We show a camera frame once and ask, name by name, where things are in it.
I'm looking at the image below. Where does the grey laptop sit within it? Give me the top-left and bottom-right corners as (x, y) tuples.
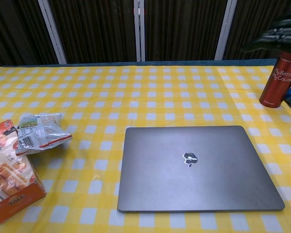
(117, 125), (286, 214)

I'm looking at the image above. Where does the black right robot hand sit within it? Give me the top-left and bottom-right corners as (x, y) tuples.
(240, 7), (291, 53)

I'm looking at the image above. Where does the red metal bottle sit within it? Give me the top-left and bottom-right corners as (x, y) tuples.
(259, 50), (291, 109)

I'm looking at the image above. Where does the orange snack box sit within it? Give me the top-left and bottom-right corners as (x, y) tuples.
(0, 118), (47, 224)

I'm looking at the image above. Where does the white frame post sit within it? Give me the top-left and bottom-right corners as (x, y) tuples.
(133, 0), (146, 62)
(37, 0), (67, 65)
(215, 0), (238, 61)

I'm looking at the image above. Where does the yellow white checkered tablecloth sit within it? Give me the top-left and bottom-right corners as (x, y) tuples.
(0, 64), (291, 233)

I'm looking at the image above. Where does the crumpled silver snack bag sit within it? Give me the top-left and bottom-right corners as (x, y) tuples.
(15, 113), (73, 156)

